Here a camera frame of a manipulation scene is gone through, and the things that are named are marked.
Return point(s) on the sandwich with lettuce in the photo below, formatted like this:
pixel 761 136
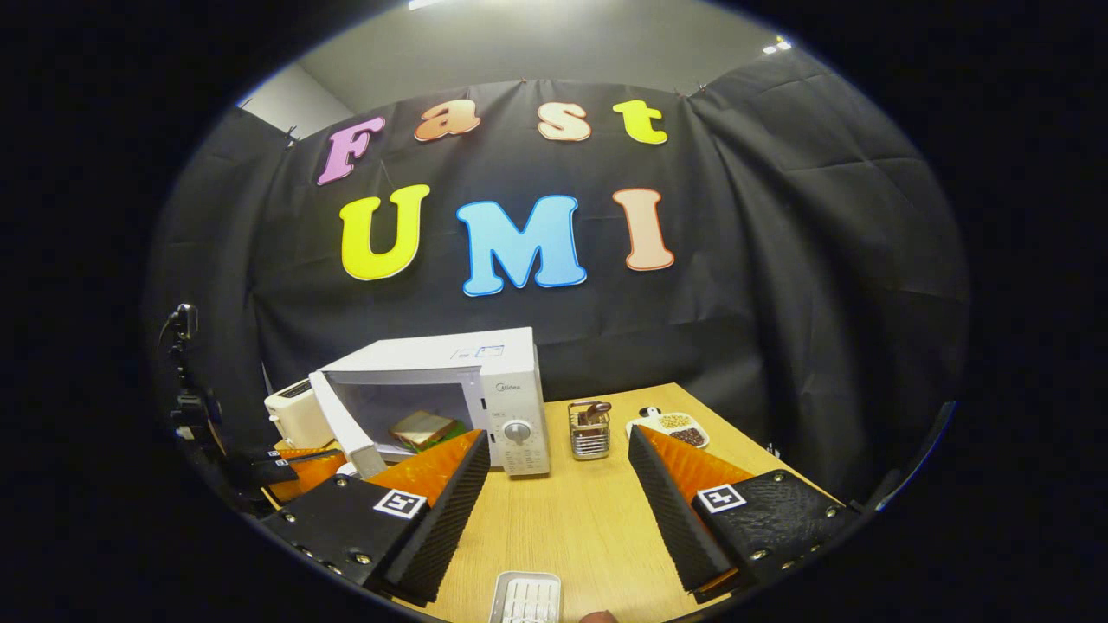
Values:
pixel 420 428

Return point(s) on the large ceiling light panel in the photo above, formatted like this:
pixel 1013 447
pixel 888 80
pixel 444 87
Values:
pixel 424 3

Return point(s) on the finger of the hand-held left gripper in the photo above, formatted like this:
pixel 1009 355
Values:
pixel 307 474

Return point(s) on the white microwave oven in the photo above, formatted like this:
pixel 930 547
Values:
pixel 511 389

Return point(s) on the small ceiling light panel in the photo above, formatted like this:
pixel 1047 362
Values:
pixel 776 45

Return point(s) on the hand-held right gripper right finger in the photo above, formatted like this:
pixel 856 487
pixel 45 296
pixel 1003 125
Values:
pixel 671 519

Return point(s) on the black backdrop cloth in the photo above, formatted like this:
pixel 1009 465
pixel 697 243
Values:
pixel 779 303

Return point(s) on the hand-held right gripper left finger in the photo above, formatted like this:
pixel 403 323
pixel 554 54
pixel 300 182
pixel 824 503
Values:
pixel 446 519

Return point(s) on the metal utensil holder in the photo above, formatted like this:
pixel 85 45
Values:
pixel 589 441

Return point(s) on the white ridged tray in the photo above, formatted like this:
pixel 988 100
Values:
pixel 525 599

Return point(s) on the white divided condiment dish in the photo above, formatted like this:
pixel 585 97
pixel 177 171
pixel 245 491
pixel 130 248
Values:
pixel 675 426

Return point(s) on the white toaster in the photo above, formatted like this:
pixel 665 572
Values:
pixel 294 415

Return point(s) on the wooden spoon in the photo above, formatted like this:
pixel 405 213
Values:
pixel 597 408

